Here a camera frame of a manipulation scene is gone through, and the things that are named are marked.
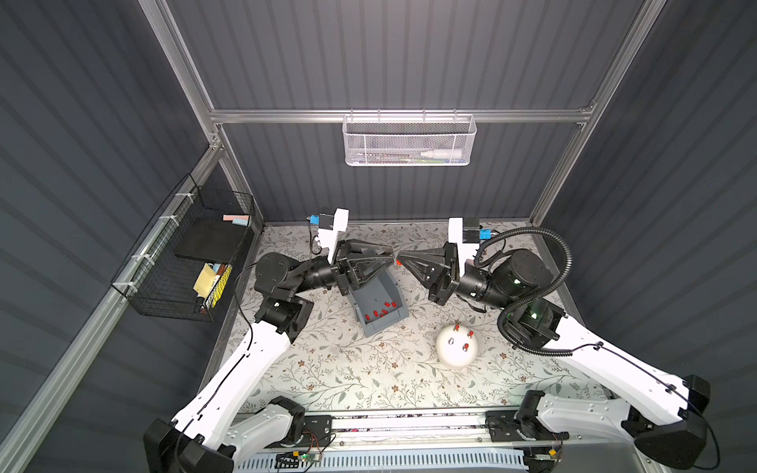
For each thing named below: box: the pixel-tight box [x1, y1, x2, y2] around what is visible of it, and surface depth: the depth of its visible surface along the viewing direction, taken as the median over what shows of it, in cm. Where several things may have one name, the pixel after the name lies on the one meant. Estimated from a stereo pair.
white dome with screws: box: [435, 325, 480, 369], surface depth 80 cm
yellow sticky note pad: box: [193, 263, 217, 299], surface depth 70 cm
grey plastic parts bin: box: [346, 266, 411, 338], surface depth 97 cm
